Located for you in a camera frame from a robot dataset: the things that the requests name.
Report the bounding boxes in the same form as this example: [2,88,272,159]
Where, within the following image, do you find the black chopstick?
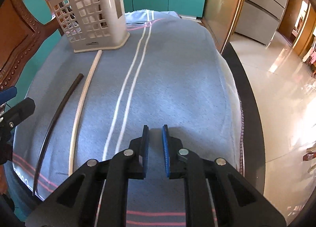
[32,73,84,197]

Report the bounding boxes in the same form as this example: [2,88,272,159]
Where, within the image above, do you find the white chopstick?
[68,50,102,176]

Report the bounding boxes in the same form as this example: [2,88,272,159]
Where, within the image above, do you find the beige plastic utensil basket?
[47,0,130,53]

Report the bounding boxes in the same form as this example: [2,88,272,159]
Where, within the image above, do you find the carved wooden chair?
[0,0,62,193]

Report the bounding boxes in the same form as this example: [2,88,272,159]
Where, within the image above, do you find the blue striped cloth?
[6,10,242,226]

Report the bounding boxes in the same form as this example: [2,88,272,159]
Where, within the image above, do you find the grey multi-door refrigerator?
[235,0,288,45]

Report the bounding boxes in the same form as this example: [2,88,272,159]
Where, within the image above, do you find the glass sliding door wooden frame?
[202,0,245,53]

